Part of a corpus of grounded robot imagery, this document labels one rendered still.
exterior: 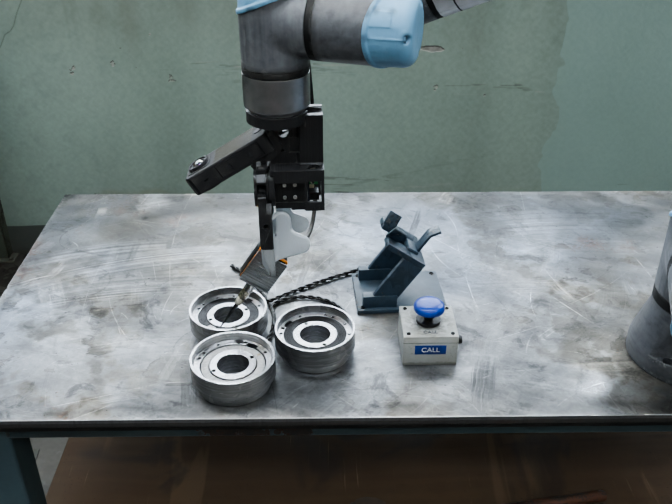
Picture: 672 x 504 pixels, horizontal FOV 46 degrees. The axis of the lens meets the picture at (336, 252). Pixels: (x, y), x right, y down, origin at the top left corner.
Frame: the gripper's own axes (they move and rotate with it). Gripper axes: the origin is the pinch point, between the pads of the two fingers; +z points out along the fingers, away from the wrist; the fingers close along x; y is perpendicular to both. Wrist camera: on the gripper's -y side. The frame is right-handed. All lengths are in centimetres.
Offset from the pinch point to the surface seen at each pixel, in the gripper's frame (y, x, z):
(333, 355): 7.9, -6.7, 10.2
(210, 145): -23, 161, 52
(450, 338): 22.8, -5.8, 9.0
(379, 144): 33, 158, 52
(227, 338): -5.5, -2.7, 9.9
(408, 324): 17.8, -2.8, 8.8
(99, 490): -26.4, -0.8, 38.1
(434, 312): 20.9, -4.0, 6.2
